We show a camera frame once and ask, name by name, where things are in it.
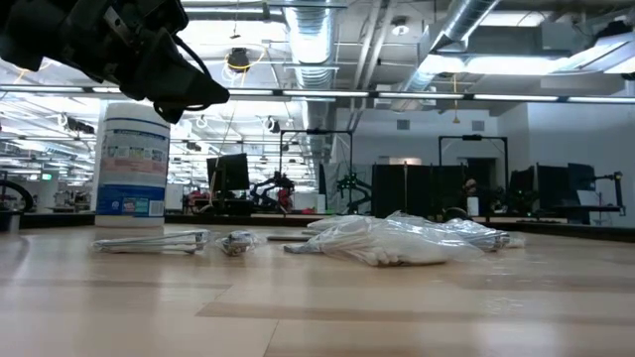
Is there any black ceiling cable reel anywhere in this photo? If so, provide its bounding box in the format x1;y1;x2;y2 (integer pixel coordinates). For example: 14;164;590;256
226;46;252;71

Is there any bright ceiling light panel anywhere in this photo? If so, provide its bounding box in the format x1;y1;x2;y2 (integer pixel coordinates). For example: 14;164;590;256
418;52;574;76

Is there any black curved hose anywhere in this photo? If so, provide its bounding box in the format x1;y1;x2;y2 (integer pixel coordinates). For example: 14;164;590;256
0;178;35;213

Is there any clear bagged striped toothbrush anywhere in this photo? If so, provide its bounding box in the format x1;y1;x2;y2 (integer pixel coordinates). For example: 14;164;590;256
385;209;528;253

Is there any black partition screen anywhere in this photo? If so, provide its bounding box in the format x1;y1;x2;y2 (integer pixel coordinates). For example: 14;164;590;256
370;162;468;218

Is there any black monitor group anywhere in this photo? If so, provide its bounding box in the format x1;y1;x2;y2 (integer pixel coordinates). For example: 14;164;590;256
506;162;597;225

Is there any silver ribbed ceiling duct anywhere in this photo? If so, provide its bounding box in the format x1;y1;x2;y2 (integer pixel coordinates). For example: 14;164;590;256
281;0;339;165

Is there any clear bag of cotton swabs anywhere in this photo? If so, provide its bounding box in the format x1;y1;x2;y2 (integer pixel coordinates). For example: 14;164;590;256
283;213;486;269

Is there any black computer monitor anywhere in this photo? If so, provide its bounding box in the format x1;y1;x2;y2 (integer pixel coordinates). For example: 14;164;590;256
205;152;251;200

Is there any black gantry frame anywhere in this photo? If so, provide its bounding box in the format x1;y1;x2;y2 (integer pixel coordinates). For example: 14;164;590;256
438;134;510;222
278;129;355;215

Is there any yellow hanging cord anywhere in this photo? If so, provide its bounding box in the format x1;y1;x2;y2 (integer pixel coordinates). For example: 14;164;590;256
449;72;461;125

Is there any dark bin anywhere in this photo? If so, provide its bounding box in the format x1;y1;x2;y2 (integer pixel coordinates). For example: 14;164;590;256
0;207;24;232

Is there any grey curtain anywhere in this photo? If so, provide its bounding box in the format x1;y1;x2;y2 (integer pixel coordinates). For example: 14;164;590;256
319;160;374;200

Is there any round ceiling detector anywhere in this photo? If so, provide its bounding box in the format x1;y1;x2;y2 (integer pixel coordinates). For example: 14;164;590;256
390;16;411;38

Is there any small bagged nail clipper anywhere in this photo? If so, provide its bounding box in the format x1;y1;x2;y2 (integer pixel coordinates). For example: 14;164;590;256
216;229;260;258

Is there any black aluminium table frame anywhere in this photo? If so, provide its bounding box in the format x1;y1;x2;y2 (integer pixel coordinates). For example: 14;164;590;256
0;210;635;243

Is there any white wipes canister blue label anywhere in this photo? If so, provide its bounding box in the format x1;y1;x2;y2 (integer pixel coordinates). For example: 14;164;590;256
93;101;172;229

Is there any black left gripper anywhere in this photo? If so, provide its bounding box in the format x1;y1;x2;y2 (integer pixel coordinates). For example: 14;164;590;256
0;0;231;125

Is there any long ceiling light strip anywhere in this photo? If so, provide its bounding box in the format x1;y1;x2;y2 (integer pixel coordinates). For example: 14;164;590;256
0;84;635;105

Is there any clear bagged white toothbrush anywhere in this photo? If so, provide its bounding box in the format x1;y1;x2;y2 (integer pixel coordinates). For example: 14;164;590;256
90;228;213;256

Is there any silver smooth ceiling duct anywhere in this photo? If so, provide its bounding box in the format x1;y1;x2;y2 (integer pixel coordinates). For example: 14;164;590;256
389;0;503;111

